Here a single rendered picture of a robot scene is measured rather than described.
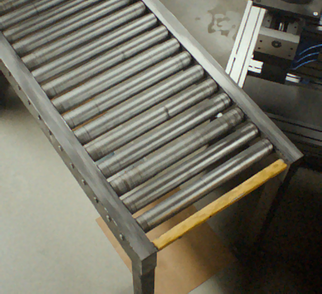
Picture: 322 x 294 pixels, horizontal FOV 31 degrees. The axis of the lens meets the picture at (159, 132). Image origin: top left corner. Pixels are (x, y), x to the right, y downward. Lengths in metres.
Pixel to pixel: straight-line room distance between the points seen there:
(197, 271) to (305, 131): 0.71
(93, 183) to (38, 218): 0.89
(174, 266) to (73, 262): 0.40
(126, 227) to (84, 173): 0.20
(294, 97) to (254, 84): 0.18
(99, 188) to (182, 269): 0.84
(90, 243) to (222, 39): 1.23
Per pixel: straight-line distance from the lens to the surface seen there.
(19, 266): 2.39
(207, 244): 2.38
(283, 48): 1.98
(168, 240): 1.49
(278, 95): 2.52
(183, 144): 1.64
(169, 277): 2.32
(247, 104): 1.74
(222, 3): 3.12
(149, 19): 1.93
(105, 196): 1.57
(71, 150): 1.64
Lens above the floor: 2.21
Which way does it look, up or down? 58 degrees down
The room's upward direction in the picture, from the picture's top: 2 degrees clockwise
